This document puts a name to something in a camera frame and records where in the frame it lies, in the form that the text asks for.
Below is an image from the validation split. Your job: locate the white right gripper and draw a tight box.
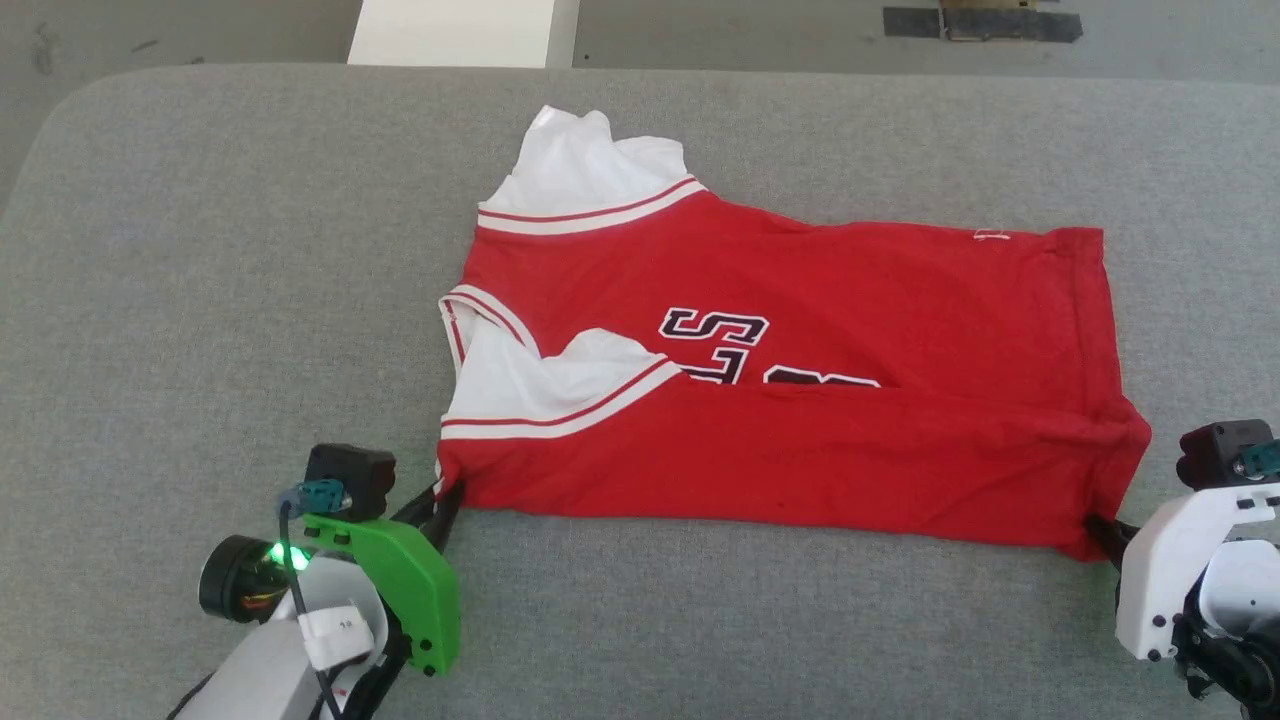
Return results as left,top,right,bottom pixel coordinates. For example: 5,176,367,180
1084,482,1280,663

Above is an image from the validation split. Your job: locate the white flat board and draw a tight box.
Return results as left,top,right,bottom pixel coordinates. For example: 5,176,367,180
347,0,582,70

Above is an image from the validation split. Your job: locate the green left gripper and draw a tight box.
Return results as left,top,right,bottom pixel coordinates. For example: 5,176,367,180
302,479,467,677

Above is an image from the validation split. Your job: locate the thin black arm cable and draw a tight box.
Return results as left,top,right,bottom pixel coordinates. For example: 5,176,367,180
277,488,346,720

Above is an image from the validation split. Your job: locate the grey fabric sofa cushion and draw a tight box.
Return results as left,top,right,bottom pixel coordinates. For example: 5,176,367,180
0,62,1280,720

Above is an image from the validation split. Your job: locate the red and white jersey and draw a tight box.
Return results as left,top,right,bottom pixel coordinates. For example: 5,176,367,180
436,104,1154,562

